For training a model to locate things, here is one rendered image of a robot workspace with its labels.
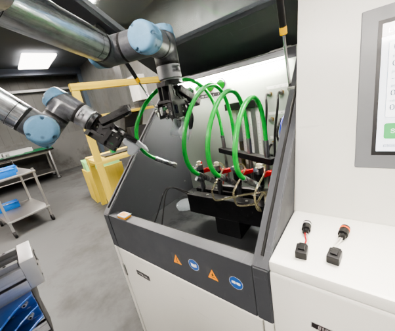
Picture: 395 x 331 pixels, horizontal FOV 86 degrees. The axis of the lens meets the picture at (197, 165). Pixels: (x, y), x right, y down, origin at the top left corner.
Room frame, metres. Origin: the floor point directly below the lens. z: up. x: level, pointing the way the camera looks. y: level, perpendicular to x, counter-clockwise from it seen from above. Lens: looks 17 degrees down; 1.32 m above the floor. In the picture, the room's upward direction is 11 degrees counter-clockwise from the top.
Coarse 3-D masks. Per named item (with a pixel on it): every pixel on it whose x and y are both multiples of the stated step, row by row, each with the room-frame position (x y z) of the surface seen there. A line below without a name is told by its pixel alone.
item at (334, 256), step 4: (344, 224) 0.41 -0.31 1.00; (340, 228) 0.40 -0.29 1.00; (344, 228) 0.39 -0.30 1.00; (348, 228) 0.39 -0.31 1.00; (340, 232) 0.39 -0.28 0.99; (344, 232) 0.38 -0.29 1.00; (348, 232) 0.39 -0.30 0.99; (340, 236) 0.38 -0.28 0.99; (344, 236) 0.37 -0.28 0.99; (340, 240) 0.37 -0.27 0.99; (332, 248) 0.34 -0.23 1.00; (336, 248) 0.35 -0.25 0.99; (328, 252) 0.34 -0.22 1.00; (332, 252) 0.33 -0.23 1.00; (336, 252) 0.33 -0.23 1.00; (340, 252) 0.33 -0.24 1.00; (328, 256) 0.33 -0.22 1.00; (332, 256) 0.32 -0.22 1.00; (336, 256) 0.32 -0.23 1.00; (340, 256) 0.32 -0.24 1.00; (328, 260) 0.33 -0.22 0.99; (332, 260) 0.32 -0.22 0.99; (336, 260) 0.32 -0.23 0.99; (340, 260) 0.32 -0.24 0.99; (336, 264) 0.32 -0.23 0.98
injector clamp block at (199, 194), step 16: (192, 192) 0.78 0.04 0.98; (208, 192) 0.75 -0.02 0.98; (224, 192) 0.74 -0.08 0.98; (192, 208) 0.77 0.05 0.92; (208, 208) 0.72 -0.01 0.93; (224, 208) 0.67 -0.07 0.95; (240, 208) 0.63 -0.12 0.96; (224, 224) 0.68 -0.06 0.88; (240, 224) 0.64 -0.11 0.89; (256, 224) 0.60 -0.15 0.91
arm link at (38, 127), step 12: (0, 96) 0.56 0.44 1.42; (12, 96) 0.58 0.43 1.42; (0, 108) 0.55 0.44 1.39; (12, 108) 0.56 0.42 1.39; (24, 108) 0.58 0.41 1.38; (0, 120) 0.56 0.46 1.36; (12, 120) 0.56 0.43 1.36; (24, 120) 0.56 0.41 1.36; (36, 120) 0.56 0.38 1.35; (48, 120) 0.57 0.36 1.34; (24, 132) 0.55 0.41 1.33; (36, 132) 0.56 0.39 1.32; (48, 132) 0.57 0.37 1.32
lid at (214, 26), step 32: (64, 0) 0.86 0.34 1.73; (96, 0) 0.86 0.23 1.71; (128, 0) 0.83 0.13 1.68; (160, 0) 0.81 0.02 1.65; (192, 0) 0.78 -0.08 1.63; (224, 0) 0.76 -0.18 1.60; (256, 0) 0.74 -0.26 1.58; (288, 0) 0.69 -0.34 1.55; (192, 32) 0.91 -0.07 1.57; (224, 32) 0.85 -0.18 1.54; (256, 32) 0.82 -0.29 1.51; (288, 32) 0.79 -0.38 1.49; (192, 64) 1.07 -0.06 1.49; (224, 64) 1.02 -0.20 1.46
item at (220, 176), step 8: (224, 96) 0.66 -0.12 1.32; (240, 96) 0.74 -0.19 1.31; (216, 104) 0.62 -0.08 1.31; (240, 104) 0.75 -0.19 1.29; (208, 128) 0.58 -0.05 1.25; (248, 128) 0.77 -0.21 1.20; (208, 136) 0.57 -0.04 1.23; (248, 136) 0.77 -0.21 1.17; (208, 144) 0.57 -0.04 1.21; (248, 144) 0.77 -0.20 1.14; (208, 152) 0.56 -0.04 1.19; (248, 152) 0.77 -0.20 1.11; (208, 160) 0.56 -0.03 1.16; (216, 176) 0.58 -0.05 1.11; (224, 176) 0.61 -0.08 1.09; (232, 184) 0.64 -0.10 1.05
